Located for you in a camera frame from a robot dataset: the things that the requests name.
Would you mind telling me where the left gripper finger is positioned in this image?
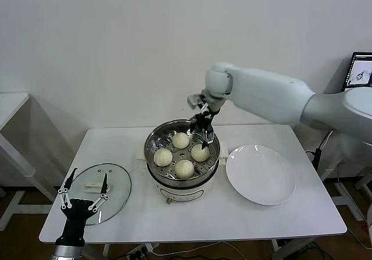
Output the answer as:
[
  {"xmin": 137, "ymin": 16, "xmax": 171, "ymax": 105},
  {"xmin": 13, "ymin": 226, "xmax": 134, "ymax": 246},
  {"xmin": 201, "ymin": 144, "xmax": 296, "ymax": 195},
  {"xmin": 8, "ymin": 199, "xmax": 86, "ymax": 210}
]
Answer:
[
  {"xmin": 57, "ymin": 168, "xmax": 78, "ymax": 211},
  {"xmin": 88, "ymin": 173, "xmax": 110, "ymax": 213}
]

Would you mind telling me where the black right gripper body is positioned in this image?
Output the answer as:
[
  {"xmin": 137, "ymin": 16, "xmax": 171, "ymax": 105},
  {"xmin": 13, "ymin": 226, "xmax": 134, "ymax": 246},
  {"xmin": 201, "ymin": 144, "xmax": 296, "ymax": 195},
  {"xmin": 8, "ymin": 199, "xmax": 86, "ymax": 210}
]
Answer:
[{"xmin": 188, "ymin": 108, "xmax": 217, "ymax": 136}]

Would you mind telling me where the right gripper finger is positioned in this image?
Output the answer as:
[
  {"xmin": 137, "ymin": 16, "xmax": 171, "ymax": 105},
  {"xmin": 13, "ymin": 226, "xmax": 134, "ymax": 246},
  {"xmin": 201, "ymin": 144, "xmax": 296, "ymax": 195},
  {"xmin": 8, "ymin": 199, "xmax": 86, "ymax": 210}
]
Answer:
[
  {"xmin": 188, "ymin": 117, "xmax": 200, "ymax": 134},
  {"xmin": 200, "ymin": 131, "xmax": 216, "ymax": 151}
]

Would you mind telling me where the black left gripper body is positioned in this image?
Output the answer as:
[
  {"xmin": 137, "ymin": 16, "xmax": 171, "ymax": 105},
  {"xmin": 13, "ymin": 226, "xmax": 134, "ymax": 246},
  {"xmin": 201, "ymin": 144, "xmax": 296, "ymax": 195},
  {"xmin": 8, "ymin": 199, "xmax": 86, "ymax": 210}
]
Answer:
[{"xmin": 55, "ymin": 198, "xmax": 95, "ymax": 247}]

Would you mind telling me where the white steamed baozi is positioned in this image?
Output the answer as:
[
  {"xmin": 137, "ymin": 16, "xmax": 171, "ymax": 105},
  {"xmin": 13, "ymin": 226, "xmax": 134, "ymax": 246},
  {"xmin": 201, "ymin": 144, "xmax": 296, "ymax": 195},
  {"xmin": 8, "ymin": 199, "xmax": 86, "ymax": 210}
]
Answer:
[
  {"xmin": 153, "ymin": 148, "xmax": 173, "ymax": 167},
  {"xmin": 174, "ymin": 159, "xmax": 195, "ymax": 179},
  {"xmin": 191, "ymin": 144, "xmax": 210, "ymax": 162},
  {"xmin": 172, "ymin": 132, "xmax": 190, "ymax": 149}
]

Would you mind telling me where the glass lid with white handle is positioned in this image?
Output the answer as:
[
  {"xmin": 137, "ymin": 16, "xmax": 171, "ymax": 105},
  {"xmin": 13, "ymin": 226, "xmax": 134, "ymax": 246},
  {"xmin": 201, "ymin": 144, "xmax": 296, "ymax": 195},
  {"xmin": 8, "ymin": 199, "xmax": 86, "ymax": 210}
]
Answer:
[{"xmin": 63, "ymin": 163, "xmax": 131, "ymax": 226}]

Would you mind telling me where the stainless steel steamer basket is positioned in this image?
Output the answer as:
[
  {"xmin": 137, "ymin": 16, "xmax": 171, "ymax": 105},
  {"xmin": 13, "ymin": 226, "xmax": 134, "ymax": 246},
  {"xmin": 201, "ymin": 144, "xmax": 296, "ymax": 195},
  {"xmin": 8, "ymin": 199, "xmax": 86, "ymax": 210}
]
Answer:
[{"xmin": 144, "ymin": 120, "xmax": 221, "ymax": 185}]

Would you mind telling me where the steel steamer pot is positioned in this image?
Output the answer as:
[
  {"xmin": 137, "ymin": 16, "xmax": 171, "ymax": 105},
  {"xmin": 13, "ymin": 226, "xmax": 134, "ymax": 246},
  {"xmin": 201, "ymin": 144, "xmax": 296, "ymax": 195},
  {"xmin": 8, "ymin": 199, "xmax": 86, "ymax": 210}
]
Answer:
[{"xmin": 135, "ymin": 142, "xmax": 229, "ymax": 205}]

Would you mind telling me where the white round plate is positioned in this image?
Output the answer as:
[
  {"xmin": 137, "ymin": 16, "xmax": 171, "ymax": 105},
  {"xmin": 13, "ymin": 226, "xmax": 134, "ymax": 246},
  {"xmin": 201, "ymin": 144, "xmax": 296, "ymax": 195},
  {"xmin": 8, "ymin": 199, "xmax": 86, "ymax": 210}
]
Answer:
[{"xmin": 225, "ymin": 144, "xmax": 296, "ymax": 205}]

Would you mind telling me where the white power strip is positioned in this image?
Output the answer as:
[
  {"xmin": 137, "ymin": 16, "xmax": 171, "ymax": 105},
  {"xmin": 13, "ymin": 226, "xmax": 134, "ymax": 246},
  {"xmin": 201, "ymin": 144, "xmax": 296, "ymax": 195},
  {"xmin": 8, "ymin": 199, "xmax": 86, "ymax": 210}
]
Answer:
[{"xmin": 127, "ymin": 243, "xmax": 160, "ymax": 258}]

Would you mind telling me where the white square side table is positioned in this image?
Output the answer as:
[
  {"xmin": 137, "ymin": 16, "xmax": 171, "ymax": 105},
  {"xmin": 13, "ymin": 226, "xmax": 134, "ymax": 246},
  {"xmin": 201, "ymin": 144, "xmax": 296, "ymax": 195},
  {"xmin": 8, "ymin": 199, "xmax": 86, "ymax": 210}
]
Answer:
[{"xmin": 0, "ymin": 92, "xmax": 59, "ymax": 231}]

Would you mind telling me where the white desk with rounded edge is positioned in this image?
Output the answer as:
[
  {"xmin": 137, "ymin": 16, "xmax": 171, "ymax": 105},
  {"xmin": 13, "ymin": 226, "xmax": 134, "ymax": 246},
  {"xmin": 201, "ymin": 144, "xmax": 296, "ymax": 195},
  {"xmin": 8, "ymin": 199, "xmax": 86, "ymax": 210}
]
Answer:
[{"xmin": 331, "ymin": 120, "xmax": 372, "ymax": 223}]

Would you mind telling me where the grey open laptop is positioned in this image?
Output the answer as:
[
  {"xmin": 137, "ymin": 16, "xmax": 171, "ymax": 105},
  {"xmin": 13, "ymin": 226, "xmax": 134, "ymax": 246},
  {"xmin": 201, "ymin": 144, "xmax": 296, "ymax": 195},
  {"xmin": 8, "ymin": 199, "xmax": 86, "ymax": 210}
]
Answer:
[{"xmin": 341, "ymin": 51, "xmax": 372, "ymax": 92}]

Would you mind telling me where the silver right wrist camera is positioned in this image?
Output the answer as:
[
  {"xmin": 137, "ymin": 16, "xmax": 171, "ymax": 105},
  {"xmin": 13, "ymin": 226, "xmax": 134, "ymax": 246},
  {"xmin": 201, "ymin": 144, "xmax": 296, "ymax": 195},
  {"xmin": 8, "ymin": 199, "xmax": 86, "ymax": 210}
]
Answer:
[{"xmin": 187, "ymin": 94, "xmax": 206, "ymax": 109}]

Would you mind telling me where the white floor cable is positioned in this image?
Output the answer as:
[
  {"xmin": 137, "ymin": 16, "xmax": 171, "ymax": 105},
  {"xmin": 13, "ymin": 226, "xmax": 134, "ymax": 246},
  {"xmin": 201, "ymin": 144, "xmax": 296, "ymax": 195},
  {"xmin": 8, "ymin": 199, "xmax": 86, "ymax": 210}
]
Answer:
[{"xmin": 151, "ymin": 241, "xmax": 253, "ymax": 260}]

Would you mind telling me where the black cable with clamp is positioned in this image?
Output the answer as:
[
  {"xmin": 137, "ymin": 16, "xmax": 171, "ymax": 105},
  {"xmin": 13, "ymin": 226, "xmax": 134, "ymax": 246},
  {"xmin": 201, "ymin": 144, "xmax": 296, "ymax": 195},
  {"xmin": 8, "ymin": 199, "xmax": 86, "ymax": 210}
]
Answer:
[{"xmin": 306, "ymin": 129, "xmax": 335, "ymax": 182}]

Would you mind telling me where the black floor cable bundle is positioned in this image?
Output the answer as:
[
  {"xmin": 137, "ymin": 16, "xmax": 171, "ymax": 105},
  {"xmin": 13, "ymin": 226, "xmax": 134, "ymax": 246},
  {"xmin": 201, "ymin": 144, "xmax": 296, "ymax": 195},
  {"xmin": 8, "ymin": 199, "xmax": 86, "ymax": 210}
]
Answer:
[{"xmin": 278, "ymin": 239, "xmax": 326, "ymax": 260}]

